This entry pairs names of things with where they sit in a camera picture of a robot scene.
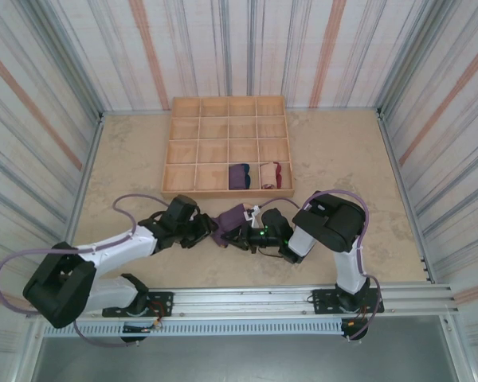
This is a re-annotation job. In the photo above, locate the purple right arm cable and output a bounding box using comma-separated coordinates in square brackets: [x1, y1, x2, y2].
[257, 189, 382, 341]

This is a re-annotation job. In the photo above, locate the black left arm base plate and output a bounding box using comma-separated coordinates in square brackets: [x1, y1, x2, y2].
[102, 291, 174, 319]

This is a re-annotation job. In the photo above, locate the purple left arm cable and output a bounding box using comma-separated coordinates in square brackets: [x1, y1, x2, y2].
[0, 193, 172, 349]

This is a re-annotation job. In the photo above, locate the beige sock with red toe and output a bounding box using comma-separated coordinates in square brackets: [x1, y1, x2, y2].
[259, 162, 284, 190]

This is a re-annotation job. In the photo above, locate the purple sock with teal toe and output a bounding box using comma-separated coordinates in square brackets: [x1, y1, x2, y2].
[227, 162, 251, 190]

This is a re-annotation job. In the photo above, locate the aluminium rail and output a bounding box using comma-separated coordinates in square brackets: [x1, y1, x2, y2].
[25, 283, 461, 322]

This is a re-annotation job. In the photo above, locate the aluminium frame bar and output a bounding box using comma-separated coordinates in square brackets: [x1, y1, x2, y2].
[376, 107, 436, 284]
[65, 112, 105, 240]

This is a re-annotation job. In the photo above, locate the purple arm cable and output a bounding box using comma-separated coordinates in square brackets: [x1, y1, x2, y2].
[257, 189, 382, 341]
[0, 193, 172, 349]

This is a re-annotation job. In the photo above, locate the wooden compartment tray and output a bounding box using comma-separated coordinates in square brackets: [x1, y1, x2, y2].
[161, 96, 296, 200]

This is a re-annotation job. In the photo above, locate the dark purple striped sock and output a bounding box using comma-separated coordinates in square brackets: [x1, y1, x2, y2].
[210, 202, 257, 250]

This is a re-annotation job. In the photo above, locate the slotted grey cable duct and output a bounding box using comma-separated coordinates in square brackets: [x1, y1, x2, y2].
[39, 320, 346, 338]

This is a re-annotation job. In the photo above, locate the grey metal panel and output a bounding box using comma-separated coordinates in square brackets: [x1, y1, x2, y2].
[31, 337, 459, 382]

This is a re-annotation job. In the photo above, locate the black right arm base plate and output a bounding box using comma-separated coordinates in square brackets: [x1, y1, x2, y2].
[311, 286, 383, 316]

